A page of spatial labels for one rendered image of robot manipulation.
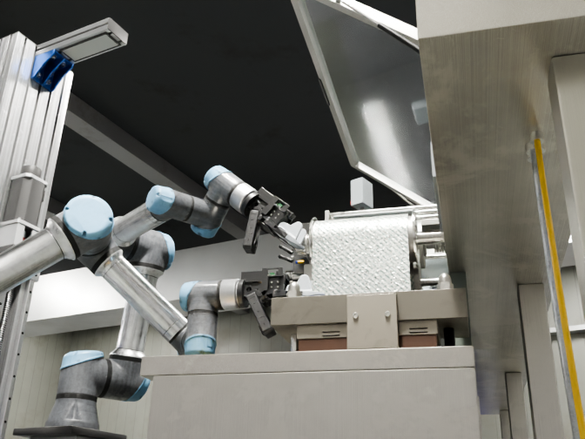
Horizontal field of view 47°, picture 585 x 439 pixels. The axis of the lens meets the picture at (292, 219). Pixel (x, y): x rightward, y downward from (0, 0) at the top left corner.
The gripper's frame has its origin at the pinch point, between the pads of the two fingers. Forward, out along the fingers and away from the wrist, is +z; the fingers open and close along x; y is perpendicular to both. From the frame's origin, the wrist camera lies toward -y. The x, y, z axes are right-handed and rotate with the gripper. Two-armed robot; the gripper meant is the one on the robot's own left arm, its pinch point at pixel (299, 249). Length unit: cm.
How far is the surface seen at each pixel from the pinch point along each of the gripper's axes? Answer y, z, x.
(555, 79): 24, 49, -81
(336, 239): 6.9, 8.0, -4.8
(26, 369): -327, -651, 873
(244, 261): 26, -260, 480
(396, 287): 5.9, 27.4, -4.8
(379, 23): 56, -14, -20
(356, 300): -5.4, 29.1, -26.5
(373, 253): 9.4, 17.8, -4.8
